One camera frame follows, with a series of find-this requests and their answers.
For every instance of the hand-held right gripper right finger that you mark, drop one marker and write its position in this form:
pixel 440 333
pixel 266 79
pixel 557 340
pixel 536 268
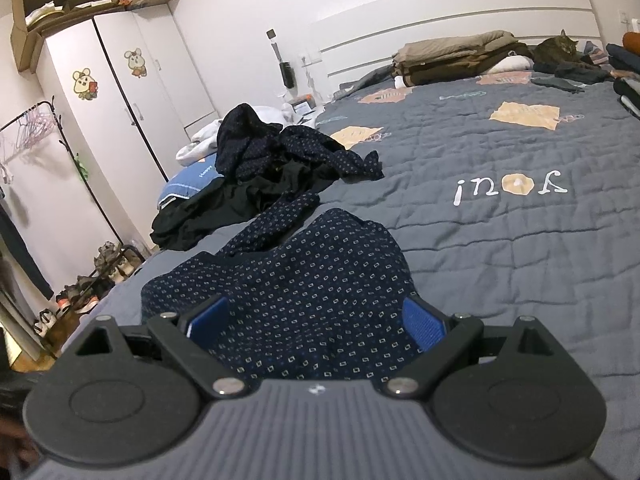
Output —
pixel 424 325

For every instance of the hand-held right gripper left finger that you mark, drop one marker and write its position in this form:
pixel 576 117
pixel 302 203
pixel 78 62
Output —
pixel 207 317

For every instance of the navy patterned sweater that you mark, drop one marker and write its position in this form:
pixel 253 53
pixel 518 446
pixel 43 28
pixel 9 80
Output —
pixel 310 280

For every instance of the black clothes rack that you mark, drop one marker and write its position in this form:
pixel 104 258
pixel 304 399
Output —
pixel 61 127

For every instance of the tall stack of folded clothes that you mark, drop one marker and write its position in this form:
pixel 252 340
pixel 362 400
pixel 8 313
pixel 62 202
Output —
pixel 625 55

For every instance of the grey quilted bedspread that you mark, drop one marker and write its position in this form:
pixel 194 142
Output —
pixel 475 260

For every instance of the black garment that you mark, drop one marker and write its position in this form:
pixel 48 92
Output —
pixel 215 210

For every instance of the pile of shoes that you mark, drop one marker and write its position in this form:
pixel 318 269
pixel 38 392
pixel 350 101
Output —
pixel 80 300

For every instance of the blue pillow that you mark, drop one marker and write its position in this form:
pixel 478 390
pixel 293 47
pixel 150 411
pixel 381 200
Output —
pixel 187 180

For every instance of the white garment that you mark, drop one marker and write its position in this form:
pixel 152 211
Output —
pixel 200 140

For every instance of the hanging dark pants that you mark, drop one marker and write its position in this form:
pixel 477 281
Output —
pixel 25 260

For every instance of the white wardrobe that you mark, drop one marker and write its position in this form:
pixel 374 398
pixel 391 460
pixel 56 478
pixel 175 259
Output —
pixel 105 110

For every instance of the small grey box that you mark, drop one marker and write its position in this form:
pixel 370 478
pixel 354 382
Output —
pixel 302 104

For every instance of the grey pillow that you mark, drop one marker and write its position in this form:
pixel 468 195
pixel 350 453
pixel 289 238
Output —
pixel 362 82

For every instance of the folded dark brown blanket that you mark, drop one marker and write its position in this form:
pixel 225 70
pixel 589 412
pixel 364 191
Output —
pixel 450 72

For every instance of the black hairbrush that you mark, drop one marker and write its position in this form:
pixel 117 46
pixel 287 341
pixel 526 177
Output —
pixel 287 72

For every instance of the bundle of pink hangers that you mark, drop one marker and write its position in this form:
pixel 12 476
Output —
pixel 32 127

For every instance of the mouse sticker with red patch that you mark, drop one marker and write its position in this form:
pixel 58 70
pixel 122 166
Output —
pixel 85 85

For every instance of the mouse sticker with orange bow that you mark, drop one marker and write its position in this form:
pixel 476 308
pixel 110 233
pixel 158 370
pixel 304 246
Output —
pixel 135 62

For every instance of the white pillow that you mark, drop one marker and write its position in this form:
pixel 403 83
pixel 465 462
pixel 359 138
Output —
pixel 515 62

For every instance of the folded khaki blanket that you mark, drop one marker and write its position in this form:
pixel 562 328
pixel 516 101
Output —
pixel 450 47

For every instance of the dark grey garment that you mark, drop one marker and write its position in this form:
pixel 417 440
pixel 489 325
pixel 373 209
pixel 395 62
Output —
pixel 580 74

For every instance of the tabby cat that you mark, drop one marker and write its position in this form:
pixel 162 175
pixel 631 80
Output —
pixel 557 50

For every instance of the white headboard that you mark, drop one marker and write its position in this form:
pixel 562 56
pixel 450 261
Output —
pixel 450 20

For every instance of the white wall socket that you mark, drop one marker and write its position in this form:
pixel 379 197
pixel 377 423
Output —
pixel 626 17
pixel 306 59

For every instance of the small black wall mount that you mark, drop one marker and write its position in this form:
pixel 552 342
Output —
pixel 271 34

